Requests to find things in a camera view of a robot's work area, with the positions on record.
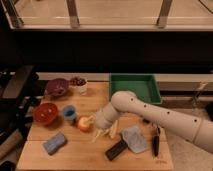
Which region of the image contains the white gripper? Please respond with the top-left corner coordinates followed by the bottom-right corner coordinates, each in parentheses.
top-left (81, 103), bottom-right (121, 143)

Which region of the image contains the blue sponge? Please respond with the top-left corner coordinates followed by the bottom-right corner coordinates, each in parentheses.
top-left (43, 132), bottom-right (67, 155)

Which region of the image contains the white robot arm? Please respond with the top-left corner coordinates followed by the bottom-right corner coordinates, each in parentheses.
top-left (85, 91), bottom-right (213, 154)

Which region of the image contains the red bowl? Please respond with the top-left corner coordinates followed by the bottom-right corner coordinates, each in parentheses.
top-left (33, 103), bottom-right (58, 126)

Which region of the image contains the purple bowl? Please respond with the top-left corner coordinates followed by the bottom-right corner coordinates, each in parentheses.
top-left (45, 78), bottom-right (69, 97)

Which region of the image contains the yellow apple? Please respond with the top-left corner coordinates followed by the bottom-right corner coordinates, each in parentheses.
top-left (77, 117), bottom-right (91, 132)

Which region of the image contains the blue cup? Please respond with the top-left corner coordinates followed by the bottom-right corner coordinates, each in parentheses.
top-left (62, 105), bottom-right (77, 122)

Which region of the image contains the white cup with dark contents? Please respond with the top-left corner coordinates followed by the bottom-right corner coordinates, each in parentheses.
top-left (70, 76), bottom-right (87, 94)

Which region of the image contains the green plastic tray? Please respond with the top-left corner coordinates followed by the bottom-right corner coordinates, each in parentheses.
top-left (109, 73), bottom-right (162, 105)

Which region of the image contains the black equipment stand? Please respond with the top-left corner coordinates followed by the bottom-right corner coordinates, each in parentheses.
top-left (0, 64), bottom-right (43, 158)

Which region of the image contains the grey cleaver with black handle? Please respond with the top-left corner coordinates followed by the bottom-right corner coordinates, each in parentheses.
top-left (105, 125), bottom-right (147, 161)

